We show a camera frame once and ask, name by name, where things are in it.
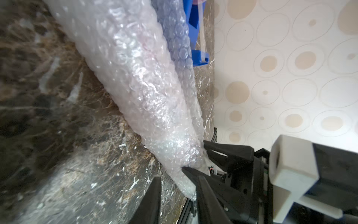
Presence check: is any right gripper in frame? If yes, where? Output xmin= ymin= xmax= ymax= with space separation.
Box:
xmin=182 ymin=141 xmax=273 ymax=224

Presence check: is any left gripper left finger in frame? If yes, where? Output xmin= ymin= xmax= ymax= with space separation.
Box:
xmin=129 ymin=177 xmax=162 ymax=224

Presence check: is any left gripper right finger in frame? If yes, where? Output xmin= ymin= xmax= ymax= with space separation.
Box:
xmin=196 ymin=176 xmax=232 ymax=224

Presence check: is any bubble wrap sheet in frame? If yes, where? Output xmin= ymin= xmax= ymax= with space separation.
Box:
xmin=47 ymin=1 xmax=207 ymax=200

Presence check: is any blue tape dispenser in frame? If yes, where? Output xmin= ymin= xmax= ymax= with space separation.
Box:
xmin=183 ymin=0 xmax=209 ymax=67

